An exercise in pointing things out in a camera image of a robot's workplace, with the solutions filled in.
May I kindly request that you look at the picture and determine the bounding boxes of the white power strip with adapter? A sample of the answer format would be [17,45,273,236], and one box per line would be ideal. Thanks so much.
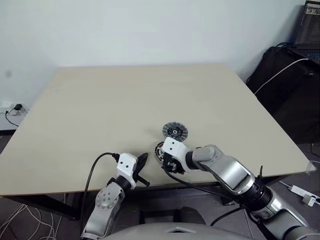
[279,179,320,208]

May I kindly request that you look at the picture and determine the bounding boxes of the thin black charger cable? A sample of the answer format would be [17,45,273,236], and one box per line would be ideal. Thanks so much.
[4,109,20,127]

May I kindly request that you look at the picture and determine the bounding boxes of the clear tape table corner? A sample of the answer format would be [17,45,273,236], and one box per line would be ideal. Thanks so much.
[305,161,317,174]

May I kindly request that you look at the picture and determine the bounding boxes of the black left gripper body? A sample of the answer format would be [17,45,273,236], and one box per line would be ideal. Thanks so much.
[131,162,151,187]

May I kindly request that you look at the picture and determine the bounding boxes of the round grey motor rotor cover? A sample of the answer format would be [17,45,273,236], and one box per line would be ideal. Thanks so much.
[162,121,188,142]

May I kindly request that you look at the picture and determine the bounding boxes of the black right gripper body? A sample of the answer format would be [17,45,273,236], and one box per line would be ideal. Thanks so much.
[162,154,186,176]

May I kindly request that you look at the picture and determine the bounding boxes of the black open laptop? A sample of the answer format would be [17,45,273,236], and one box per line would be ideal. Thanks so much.
[292,0,320,59]

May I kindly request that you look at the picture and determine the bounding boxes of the large black bag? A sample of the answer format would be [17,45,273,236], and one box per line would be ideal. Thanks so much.
[246,46,320,145]

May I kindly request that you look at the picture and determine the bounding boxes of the black cable on bag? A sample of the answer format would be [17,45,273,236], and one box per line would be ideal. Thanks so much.
[274,42,296,50]

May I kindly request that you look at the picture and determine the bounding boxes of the black table frame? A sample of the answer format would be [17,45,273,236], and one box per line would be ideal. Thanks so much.
[0,173,300,221]

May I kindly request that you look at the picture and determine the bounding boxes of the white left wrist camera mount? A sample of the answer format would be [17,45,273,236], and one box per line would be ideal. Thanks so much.
[116,153,139,190]

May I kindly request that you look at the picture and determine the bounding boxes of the white wall power strip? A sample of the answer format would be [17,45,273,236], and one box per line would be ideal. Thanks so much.
[0,100,30,116]

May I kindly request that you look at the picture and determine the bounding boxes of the dark rounded shape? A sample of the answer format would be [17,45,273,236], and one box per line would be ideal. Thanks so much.
[179,206,207,225]

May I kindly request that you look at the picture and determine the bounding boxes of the round copper-wound motor stator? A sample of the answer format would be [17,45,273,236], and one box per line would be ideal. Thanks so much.
[152,141,166,162]

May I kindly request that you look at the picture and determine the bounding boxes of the grey robot torso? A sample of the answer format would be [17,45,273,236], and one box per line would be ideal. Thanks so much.
[101,219,251,240]

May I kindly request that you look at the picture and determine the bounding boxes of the white floor cables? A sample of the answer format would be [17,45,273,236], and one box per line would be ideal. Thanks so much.
[0,193,70,240]

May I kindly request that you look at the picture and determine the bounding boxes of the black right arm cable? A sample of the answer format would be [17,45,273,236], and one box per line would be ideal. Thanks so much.
[164,169,251,227]

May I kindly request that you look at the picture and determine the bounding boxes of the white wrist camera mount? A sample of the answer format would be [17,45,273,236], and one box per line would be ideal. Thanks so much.
[116,153,139,190]
[161,136,188,165]

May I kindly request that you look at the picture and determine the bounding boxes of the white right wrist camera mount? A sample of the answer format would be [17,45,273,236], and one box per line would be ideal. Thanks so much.
[161,136,188,165]

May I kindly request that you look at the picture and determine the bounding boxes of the white cable on bag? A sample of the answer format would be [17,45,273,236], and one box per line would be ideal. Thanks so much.
[254,57,310,95]

